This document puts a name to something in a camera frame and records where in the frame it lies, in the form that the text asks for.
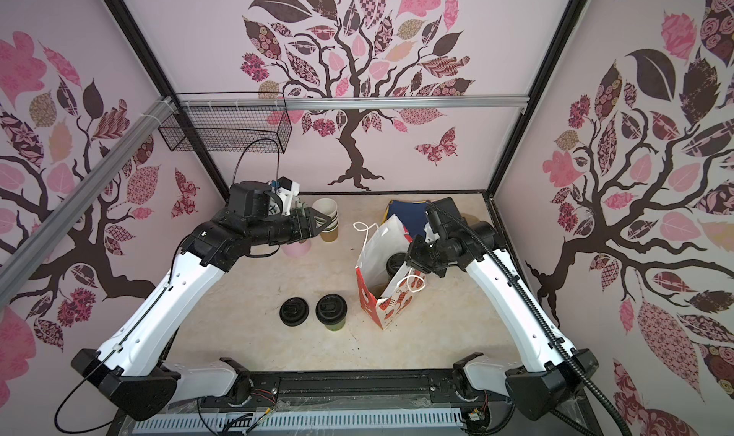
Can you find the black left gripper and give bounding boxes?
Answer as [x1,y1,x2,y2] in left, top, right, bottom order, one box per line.
[247,205,332,246]

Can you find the black plastic cup lid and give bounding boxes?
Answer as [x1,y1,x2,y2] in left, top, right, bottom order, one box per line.
[315,294,348,327]
[385,252,406,278]

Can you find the red white paper takeout bag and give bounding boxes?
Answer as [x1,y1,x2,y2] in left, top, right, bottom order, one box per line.
[353,216,427,330]

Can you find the green paper coffee cup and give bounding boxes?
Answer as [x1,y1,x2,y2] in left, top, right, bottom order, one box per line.
[325,320,346,332]

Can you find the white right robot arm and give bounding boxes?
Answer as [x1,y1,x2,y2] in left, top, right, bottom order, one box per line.
[405,198,631,435]

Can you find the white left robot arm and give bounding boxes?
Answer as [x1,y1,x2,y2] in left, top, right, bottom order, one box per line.
[72,177,336,422]

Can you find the navy blue paper bags stack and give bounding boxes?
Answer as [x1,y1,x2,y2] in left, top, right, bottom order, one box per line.
[383,200,428,238]

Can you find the pink plastic straw holder cup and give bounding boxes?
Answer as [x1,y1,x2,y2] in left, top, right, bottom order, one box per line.
[282,240,312,258]

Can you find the stack of green paper cups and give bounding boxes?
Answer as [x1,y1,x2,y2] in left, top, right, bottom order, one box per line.
[313,198,339,243]

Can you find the stack of black cup lids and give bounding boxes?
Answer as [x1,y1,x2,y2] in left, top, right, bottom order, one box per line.
[279,296,310,327]

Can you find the black wire mesh basket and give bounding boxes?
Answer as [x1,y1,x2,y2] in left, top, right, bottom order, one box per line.
[158,93,294,154]

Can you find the aluminium horizontal rail back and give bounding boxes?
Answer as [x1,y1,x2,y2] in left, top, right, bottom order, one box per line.
[179,94,529,111]

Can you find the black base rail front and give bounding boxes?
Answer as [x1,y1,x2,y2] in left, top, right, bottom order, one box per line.
[108,366,586,436]

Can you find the white slotted cable duct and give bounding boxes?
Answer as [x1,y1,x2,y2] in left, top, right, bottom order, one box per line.
[122,408,464,435]

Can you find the black vertical frame post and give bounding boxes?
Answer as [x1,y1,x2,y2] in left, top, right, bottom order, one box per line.
[102,0,229,200]

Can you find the aluminium diagonal rail left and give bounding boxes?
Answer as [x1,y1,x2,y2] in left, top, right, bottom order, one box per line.
[1,98,174,307]

